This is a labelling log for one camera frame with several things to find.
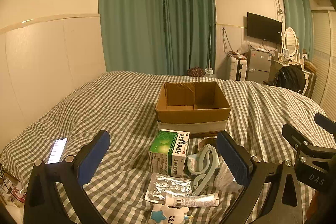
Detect white cream tube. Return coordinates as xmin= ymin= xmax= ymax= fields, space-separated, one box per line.
xmin=165 ymin=193 xmax=219 ymax=207

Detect red label packet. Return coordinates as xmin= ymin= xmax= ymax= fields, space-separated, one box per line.
xmin=0 ymin=166 xmax=27 ymax=210

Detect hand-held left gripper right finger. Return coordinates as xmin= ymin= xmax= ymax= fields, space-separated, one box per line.
xmin=217 ymin=131 xmax=313 ymax=224

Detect clear plastic bag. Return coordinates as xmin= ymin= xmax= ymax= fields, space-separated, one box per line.
xmin=238 ymin=40 xmax=252 ymax=54

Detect green checked blanket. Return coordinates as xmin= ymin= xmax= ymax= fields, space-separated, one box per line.
xmin=0 ymin=71 xmax=336 ymax=224

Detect black backpack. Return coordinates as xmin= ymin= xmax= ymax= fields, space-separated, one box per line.
xmin=274 ymin=64 xmax=306 ymax=93

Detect black television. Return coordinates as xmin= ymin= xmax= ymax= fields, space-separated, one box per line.
xmin=247 ymin=12 xmax=282 ymax=44

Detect white suitcase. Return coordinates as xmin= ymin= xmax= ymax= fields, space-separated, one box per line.
xmin=227 ymin=57 xmax=248 ymax=81

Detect tape roll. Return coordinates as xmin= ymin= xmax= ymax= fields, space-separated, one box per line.
xmin=198 ymin=136 xmax=218 ymax=155

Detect foil backed blister pack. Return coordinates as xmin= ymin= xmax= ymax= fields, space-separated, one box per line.
xmin=144 ymin=172 xmax=192 ymax=203

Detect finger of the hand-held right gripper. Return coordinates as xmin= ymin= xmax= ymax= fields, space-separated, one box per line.
xmin=314 ymin=113 xmax=336 ymax=133
xmin=282 ymin=123 xmax=315 ymax=150

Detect green curtain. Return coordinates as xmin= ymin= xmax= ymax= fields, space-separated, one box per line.
xmin=158 ymin=0 xmax=217 ymax=77
xmin=98 ymin=0 xmax=164 ymax=75

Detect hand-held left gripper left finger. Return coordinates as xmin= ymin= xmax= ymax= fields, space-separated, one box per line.
xmin=23 ymin=130 xmax=111 ymax=224

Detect louvered wardrobe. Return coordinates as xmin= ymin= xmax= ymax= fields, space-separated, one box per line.
xmin=311 ymin=10 xmax=336 ymax=110

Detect white plush toy blue star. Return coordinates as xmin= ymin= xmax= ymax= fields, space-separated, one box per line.
xmin=149 ymin=203 xmax=193 ymax=224

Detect brown cardboard box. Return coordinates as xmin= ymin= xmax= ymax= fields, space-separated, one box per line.
xmin=155 ymin=81 xmax=231 ymax=138

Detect white pole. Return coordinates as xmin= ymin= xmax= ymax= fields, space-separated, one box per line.
xmin=208 ymin=21 xmax=214 ymax=75

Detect silver fridge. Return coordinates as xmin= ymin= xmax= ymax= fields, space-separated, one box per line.
xmin=248 ymin=49 xmax=272 ymax=83

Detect light teal curtain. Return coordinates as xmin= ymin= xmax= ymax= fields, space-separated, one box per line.
xmin=279 ymin=0 xmax=312 ymax=62

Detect pale green folding hanger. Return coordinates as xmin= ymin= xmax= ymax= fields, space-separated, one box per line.
xmin=187 ymin=144 xmax=221 ymax=197

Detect white oval mirror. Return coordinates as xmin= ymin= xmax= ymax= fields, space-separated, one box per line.
xmin=282 ymin=27 xmax=300 ymax=56

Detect green and white medicine box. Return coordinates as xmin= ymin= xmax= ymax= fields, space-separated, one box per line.
xmin=148 ymin=129 xmax=190 ymax=177

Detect dressing table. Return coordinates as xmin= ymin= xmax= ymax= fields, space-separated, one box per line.
xmin=270 ymin=55 xmax=311 ymax=83

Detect smartphone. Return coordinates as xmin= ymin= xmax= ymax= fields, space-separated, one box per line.
xmin=47 ymin=137 xmax=68 ymax=164

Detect clear plastic wrapper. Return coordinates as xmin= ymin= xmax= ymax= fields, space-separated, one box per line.
xmin=214 ymin=161 xmax=243 ymax=191

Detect patterned cushion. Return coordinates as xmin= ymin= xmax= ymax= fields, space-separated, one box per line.
xmin=187 ymin=67 xmax=206 ymax=77

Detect hanging cables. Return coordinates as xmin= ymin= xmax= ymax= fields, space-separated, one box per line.
xmin=222 ymin=27 xmax=235 ymax=56

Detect wooden chair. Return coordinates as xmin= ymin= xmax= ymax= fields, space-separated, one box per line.
xmin=303 ymin=60 xmax=318 ymax=98

